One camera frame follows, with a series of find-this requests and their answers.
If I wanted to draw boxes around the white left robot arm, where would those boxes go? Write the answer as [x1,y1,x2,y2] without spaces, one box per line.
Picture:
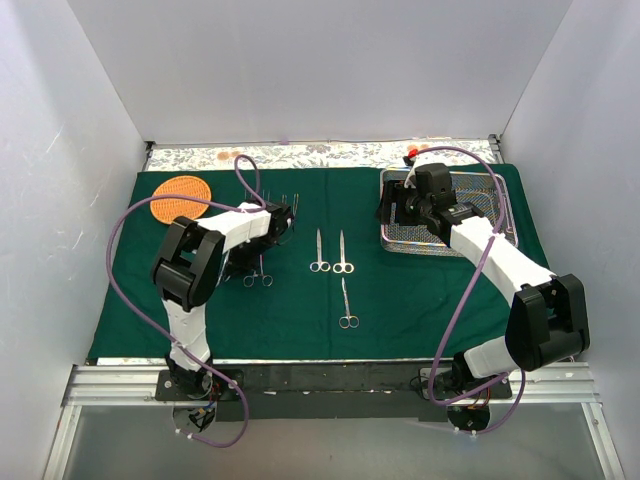
[151,202,296,400]

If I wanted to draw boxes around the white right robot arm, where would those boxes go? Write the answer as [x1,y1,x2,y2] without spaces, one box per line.
[376,162,591,398]

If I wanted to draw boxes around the steel surgical forceps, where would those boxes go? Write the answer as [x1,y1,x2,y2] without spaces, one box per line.
[243,255,274,288]

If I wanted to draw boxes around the round woven bamboo tray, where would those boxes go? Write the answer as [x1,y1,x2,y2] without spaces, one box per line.
[150,175,212,225]

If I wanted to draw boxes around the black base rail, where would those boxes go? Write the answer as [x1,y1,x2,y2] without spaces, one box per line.
[154,360,514,424]

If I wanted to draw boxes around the steel surgical scissors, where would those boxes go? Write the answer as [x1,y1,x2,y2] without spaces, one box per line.
[332,230,355,274]
[339,278,360,330]

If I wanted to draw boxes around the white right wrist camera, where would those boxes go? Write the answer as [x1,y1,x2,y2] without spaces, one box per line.
[403,149,425,188]

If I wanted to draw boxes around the floral patterned table mat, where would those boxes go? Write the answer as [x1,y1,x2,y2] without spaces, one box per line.
[145,138,499,171]

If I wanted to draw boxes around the curved steel scissors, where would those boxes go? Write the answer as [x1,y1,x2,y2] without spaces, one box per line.
[309,228,331,273]

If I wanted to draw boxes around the thin steel needle holder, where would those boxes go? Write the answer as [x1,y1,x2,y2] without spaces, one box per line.
[221,260,246,282]

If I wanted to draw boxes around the green surgical cloth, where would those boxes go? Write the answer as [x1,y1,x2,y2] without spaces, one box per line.
[85,162,589,362]

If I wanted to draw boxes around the metal mesh instrument tray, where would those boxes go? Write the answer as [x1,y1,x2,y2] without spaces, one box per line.
[379,168,521,259]

